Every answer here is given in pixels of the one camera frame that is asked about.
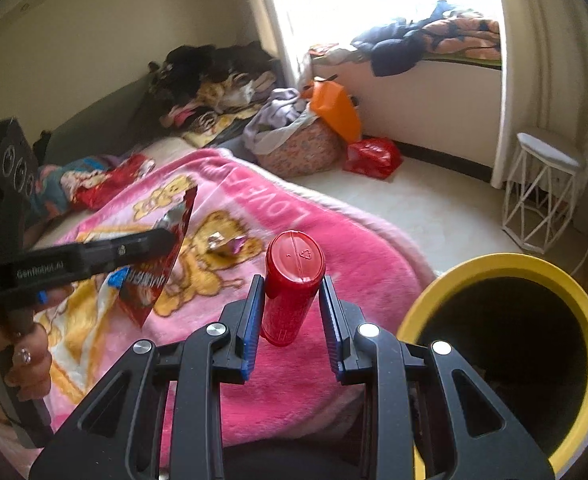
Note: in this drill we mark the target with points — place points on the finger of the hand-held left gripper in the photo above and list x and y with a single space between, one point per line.
128 247

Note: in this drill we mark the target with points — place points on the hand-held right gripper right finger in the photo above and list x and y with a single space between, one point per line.
331 340

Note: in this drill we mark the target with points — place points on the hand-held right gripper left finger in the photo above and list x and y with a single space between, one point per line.
251 340

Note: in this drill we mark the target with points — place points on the red snack wrapper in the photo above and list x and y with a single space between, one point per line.
143 290

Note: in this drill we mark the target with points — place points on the red plastic bottle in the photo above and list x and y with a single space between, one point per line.
289 300

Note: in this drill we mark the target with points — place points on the yellow-rimmed black trash bin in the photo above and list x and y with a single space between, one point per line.
474 265

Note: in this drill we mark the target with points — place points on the person's left hand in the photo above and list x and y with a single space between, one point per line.
28 360

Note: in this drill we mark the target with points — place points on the blue pink printed cloth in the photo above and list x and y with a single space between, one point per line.
68 180

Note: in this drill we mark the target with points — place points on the pink printed blanket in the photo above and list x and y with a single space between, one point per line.
364 260

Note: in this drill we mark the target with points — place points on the purple foil candy wrapper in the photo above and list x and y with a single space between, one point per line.
226 245

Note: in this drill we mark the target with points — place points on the grey upholstered headboard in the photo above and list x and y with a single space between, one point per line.
98 120

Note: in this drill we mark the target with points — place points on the red plastic bag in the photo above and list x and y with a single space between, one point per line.
374 157

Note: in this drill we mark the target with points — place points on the mixed dark clothes pile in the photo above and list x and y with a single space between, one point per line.
208 75

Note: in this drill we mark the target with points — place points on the floral fabric basket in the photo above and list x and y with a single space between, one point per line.
304 150

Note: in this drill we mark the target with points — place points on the lilac and white clothes heap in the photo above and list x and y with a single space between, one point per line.
279 110

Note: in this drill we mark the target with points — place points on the orange bag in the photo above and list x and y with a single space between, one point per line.
336 105

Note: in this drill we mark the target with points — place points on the white bay window seat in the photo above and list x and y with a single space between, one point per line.
424 105

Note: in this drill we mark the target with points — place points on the narrow cream curtain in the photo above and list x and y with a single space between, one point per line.
279 20

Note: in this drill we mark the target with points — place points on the green and orange cloth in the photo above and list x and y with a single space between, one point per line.
334 52

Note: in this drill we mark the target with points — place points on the dark blue jacket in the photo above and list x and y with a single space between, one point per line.
394 50

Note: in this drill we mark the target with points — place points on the orange patterned quilt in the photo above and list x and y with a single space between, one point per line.
469 35

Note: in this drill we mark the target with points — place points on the wide cream curtain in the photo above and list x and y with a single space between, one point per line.
534 60

